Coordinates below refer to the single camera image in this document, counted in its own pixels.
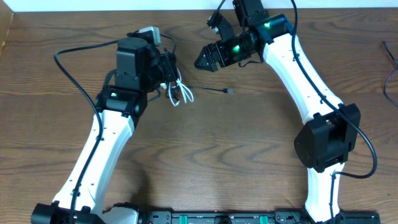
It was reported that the white cable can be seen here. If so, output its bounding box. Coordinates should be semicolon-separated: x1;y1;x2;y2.
160;67;195;108

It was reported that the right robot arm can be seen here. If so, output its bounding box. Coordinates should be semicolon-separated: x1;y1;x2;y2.
195;1;361;223

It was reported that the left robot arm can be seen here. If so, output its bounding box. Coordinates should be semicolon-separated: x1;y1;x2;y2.
30;33;178;223

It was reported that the cardboard box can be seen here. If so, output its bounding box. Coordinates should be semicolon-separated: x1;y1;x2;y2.
0;0;14;55

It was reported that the black left camera cable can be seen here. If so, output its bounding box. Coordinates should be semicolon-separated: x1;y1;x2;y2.
53;39;121;224

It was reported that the black camera cable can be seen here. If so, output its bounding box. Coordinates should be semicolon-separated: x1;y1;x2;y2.
53;39;121;224
211;0;379;224

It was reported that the black right camera cable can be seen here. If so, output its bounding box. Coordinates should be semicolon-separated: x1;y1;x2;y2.
211;0;379;224

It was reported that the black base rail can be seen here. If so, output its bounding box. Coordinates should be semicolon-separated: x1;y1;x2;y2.
102;202;382;224

